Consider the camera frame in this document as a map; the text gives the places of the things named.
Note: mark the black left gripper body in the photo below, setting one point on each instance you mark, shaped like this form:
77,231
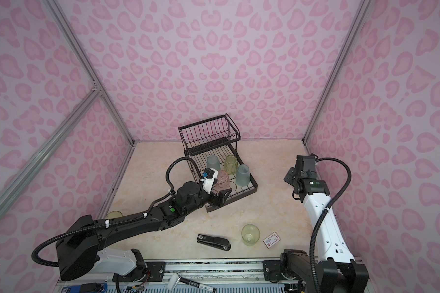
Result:
213,198

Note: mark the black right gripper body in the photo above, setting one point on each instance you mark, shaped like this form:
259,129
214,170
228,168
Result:
291,176

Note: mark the clear pink plastic cup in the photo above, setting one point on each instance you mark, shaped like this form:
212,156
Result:
223,181

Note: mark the teal clear cup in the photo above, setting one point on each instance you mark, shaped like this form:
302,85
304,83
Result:
214,163
243,176

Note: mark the yellow-green clear cup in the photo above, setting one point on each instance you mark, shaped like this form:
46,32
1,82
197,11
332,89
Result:
231,164

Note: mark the yellow-green cup front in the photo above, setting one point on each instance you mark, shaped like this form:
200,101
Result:
250,234

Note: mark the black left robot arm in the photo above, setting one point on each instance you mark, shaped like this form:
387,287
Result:
77,253

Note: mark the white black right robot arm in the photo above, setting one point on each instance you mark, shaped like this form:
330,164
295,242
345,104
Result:
329,266

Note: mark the black stapler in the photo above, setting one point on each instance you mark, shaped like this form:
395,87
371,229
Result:
214,241

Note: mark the small red white card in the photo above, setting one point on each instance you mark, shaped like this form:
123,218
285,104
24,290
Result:
271,240

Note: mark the black marker pen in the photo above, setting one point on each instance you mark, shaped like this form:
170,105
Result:
176,279

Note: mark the yellow-green cup left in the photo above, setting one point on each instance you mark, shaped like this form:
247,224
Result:
113,215

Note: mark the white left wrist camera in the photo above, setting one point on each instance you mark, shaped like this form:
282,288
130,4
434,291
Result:
209,179

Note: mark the black wire dish rack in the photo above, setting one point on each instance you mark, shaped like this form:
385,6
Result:
212,143

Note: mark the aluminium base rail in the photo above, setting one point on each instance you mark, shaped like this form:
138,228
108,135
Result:
226,275

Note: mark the aluminium corner frame right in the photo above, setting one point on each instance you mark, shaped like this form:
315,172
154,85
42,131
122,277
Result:
357,23

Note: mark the aluminium frame left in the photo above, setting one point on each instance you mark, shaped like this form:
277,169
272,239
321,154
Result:
47,84

